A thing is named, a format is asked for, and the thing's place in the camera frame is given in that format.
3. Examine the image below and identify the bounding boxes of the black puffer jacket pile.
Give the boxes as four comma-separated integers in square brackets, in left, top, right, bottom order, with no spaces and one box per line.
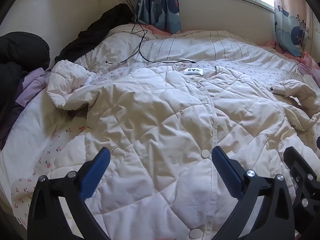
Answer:
[1,31,50,116]

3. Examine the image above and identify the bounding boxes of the left blue cartoon curtain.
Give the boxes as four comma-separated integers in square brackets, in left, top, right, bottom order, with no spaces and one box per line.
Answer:
[135,0,181,34]

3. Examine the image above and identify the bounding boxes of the lilac hoodie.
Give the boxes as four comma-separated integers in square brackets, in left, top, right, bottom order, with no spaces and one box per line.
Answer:
[1,68,47,150]

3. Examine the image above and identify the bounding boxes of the black garment by wall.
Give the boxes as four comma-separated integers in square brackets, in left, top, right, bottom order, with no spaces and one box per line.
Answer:
[55,3,133,63]

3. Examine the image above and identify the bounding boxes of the pink floral pillow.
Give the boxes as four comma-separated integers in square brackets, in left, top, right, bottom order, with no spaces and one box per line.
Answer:
[298,51,320,86]

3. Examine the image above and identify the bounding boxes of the black charging cable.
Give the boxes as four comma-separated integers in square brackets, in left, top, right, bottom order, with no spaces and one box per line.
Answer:
[105,0,197,65]

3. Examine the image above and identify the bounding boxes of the white pillow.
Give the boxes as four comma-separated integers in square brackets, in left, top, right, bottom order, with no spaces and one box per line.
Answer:
[1,90,87,184]

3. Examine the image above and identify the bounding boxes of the cream quilted puffer coat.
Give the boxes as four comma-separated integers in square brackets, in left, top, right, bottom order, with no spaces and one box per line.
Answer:
[46,60,320,240]

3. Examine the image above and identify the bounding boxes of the striped white duvet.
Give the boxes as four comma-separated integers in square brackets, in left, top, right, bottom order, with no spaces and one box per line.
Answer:
[76,24,298,72]

